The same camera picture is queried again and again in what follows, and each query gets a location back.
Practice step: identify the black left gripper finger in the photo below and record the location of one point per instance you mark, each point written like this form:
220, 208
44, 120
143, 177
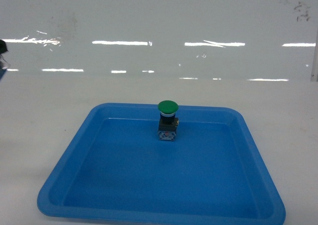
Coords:
3, 47

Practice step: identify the red mushroom push button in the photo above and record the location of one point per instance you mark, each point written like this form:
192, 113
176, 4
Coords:
4, 66

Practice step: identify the blue plastic tray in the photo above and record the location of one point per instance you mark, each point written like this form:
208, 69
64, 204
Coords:
116, 169

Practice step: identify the green mushroom push button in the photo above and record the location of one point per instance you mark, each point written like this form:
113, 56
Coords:
168, 121

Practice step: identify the white glossy whiteboard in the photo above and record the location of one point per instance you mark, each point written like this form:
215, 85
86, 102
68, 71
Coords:
253, 40

